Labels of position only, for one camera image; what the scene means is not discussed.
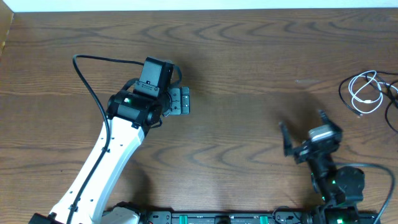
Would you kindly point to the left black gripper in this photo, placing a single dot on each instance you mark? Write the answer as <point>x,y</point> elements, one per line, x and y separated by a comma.
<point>181,100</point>

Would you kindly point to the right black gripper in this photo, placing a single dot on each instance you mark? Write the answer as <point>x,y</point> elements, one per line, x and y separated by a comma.
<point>301,155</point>

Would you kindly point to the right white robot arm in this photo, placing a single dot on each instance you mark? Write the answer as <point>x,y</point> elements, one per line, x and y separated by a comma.
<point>341,188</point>

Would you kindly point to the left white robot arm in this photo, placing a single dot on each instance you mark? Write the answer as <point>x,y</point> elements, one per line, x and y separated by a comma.
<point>136,108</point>

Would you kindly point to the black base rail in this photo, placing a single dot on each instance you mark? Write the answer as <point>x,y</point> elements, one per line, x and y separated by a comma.
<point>217,217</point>

